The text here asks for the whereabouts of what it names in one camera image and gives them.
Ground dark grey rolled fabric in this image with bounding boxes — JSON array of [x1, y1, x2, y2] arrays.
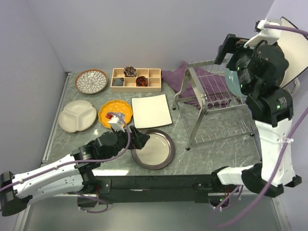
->
[[113, 78, 124, 87]]

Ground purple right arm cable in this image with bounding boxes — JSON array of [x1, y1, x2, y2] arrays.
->
[[208, 24, 308, 228]]

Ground yellow polka dot plate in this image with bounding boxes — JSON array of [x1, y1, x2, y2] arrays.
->
[[98, 100, 133, 128]]

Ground teal round plate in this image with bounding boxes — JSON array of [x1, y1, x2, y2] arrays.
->
[[224, 68, 243, 97]]

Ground brown rimmed cream plate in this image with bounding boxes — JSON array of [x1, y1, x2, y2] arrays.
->
[[131, 129, 175, 170]]

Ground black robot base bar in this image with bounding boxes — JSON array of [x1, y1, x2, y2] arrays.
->
[[84, 174, 236, 204]]

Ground steel dish rack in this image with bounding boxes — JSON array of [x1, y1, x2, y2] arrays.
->
[[172, 59, 257, 150]]

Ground wooden compartment tray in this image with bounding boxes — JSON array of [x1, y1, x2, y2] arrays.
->
[[110, 68, 162, 93]]

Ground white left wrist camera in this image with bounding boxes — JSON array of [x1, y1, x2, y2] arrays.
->
[[106, 113, 125, 132]]

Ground white square plate black rim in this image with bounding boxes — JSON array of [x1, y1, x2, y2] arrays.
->
[[131, 94, 172, 129]]

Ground rear white square plate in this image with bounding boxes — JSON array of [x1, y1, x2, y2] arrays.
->
[[278, 30, 308, 88]]

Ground floral patterned round plate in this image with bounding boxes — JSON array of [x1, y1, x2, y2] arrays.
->
[[75, 69, 108, 94]]

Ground purple cloth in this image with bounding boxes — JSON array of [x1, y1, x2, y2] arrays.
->
[[161, 61, 229, 110]]

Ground orange black rolled fabric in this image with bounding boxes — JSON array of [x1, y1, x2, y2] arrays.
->
[[136, 76, 148, 87]]

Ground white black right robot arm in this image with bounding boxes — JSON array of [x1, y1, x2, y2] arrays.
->
[[211, 34, 302, 197]]

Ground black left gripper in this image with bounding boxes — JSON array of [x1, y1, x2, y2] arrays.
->
[[103, 125, 150, 162]]

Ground brown patterned rolled fabric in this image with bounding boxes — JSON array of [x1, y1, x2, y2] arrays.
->
[[124, 66, 137, 77]]

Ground cream divided plate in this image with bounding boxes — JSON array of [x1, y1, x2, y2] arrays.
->
[[58, 100, 97, 133]]

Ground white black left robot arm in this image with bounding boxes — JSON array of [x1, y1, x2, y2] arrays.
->
[[0, 126, 150, 217]]

